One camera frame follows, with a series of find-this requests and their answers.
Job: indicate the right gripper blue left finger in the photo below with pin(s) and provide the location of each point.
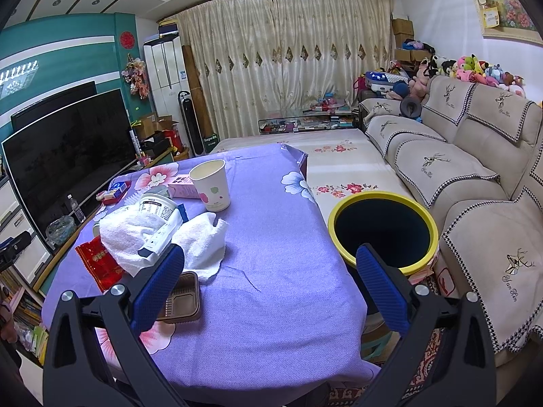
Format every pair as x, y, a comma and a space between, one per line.
150, 288

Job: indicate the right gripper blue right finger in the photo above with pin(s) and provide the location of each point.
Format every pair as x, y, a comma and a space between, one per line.
387, 287

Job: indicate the brown plastic tray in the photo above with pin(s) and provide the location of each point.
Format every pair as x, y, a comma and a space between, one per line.
183, 304

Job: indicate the red snack packet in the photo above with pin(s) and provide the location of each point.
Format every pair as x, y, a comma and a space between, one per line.
100, 264

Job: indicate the white towel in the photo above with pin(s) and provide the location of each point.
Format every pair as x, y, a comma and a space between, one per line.
136, 239

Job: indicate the white yogurt tub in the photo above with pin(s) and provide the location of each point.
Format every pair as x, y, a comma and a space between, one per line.
159, 214

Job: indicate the white paper cup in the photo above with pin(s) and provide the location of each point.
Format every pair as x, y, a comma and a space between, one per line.
209, 179

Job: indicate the black bin with yellow rim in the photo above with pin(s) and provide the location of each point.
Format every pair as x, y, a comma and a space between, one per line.
399, 229

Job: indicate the purple floral tablecloth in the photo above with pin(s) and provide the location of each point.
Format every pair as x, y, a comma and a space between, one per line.
282, 311

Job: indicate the red and blue box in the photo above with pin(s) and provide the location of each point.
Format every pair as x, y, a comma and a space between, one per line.
114, 194

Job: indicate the glass ashtray bowl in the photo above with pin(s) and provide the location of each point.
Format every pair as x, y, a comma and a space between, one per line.
60, 230

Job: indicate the clear water bottle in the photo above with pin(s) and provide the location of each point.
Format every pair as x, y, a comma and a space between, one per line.
76, 209

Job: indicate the pink strawberry milk carton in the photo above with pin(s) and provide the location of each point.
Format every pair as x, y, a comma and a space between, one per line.
181, 186

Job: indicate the green yellow TV cabinet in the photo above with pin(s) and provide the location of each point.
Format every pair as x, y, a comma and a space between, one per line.
36, 262

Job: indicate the beige sofa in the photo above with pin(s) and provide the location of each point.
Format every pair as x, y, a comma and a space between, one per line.
474, 159

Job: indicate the black flat television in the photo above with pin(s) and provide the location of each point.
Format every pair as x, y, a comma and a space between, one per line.
72, 151

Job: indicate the black tower fan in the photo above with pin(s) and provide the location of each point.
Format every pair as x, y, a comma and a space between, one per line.
190, 120

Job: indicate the low glass shelf with clutter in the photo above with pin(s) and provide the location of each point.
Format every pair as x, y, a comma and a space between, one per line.
278, 123

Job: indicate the pile of plush toys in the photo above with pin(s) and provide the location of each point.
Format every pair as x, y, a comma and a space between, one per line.
470, 69

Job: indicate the cream curtain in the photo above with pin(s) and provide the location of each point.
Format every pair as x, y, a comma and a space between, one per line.
260, 58

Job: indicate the cardboard boxes stack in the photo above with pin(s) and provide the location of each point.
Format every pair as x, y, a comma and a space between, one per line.
407, 47

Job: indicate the framed flower painting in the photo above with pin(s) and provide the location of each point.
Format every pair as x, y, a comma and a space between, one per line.
506, 20

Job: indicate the pink flower wall decoration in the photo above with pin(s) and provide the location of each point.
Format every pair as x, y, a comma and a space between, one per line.
135, 75

